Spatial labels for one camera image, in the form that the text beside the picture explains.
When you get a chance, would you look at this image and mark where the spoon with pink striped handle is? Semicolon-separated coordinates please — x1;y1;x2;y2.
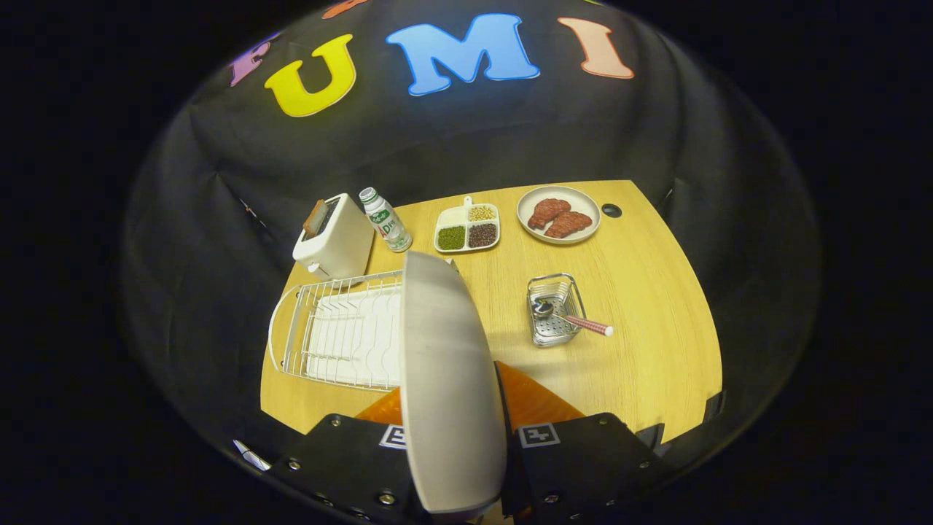
532;299;614;338

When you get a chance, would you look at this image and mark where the beige plate with meat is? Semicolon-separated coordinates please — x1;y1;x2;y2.
516;185;602;245

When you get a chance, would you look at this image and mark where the red meat piece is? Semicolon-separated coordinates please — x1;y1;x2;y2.
543;211;593;240
527;198;573;230

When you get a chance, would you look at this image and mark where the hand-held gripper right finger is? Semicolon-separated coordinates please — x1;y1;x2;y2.
494;361;671;524

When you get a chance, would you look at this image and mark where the white toaster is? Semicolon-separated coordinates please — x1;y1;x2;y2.
292;193;375;281

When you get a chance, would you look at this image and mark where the white wire dish rack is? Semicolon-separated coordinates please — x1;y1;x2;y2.
268;268;405;392

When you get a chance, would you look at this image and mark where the black backdrop cloth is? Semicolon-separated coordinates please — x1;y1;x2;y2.
120;0;821;467

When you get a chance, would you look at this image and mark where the white divided dish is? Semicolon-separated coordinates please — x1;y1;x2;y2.
434;195;501;254

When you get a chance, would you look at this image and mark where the metal wire basket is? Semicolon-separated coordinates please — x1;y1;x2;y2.
526;273;588;349

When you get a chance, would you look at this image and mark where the white bottle with green label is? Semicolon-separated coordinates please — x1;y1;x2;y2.
359;187;413;253

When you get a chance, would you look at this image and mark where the brown bread slice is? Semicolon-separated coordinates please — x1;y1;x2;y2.
303;199;329;238

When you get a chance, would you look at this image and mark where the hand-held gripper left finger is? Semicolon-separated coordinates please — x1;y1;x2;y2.
270;386;431;525

